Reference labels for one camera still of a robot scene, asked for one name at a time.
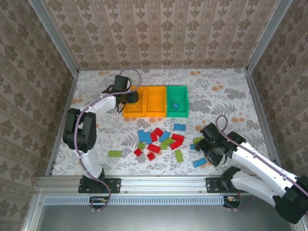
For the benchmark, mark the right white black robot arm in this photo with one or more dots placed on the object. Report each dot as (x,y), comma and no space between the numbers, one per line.
(262,169)

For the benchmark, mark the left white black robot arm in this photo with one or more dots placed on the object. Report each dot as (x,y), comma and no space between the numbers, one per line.
(106,103)

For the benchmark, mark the orange plastic bin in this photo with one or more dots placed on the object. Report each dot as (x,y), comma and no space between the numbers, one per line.
(134,111)
(155,101)

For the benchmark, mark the green plastic bin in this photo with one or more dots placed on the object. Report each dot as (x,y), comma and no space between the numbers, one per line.
(180,96)

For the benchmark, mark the grey metal sheet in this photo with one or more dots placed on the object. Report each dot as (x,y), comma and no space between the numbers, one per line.
(156,219)

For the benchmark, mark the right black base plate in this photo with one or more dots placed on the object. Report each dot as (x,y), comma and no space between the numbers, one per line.
(211,185)

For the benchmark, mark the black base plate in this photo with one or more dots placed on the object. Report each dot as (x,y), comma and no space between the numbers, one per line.
(115,185)
(211,185)

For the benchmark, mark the left aluminium table edge rail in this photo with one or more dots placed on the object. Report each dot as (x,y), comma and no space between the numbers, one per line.
(71,96)

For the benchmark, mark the aluminium table edge rail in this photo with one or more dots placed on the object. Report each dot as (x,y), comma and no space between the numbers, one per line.
(71,96)
(260,108)

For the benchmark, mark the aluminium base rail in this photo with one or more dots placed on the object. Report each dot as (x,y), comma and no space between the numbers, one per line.
(163,184)

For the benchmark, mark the right aluminium table edge rail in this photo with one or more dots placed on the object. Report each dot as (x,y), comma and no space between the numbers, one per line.
(260,108)

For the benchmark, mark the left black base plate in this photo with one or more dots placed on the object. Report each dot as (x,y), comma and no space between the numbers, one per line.
(115,185)

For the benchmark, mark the left aluminium frame post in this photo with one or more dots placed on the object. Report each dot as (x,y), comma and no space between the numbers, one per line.
(55,38)

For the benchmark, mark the aluminium frame post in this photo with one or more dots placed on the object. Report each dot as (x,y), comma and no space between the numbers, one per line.
(55,38)
(267,33)

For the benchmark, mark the right aluminium frame post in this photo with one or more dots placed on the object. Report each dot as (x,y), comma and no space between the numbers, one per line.
(267,33)

